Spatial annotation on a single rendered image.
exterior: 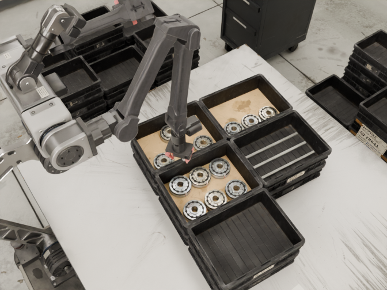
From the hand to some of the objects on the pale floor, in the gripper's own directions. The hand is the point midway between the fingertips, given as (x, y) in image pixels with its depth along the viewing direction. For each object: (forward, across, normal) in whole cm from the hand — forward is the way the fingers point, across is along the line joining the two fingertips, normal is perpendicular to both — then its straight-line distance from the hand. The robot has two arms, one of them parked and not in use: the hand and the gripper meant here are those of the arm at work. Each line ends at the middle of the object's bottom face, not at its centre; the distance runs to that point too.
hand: (180, 159), depth 179 cm
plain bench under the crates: (+107, +17, +9) cm, 109 cm away
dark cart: (+112, +6, +200) cm, 230 cm away
